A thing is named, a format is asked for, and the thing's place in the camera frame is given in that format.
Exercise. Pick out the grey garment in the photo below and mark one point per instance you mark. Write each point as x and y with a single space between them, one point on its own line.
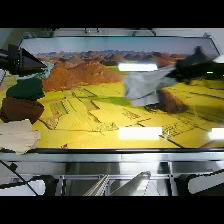
143 85

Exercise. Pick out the dark green garment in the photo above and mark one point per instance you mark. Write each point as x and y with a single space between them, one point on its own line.
26 88

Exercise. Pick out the brown garment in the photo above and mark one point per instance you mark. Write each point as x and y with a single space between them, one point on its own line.
21 109

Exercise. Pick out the beige garment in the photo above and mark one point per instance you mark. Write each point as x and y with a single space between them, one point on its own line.
16 136

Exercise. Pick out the silver frame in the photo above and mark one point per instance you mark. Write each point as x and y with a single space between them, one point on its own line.
110 158

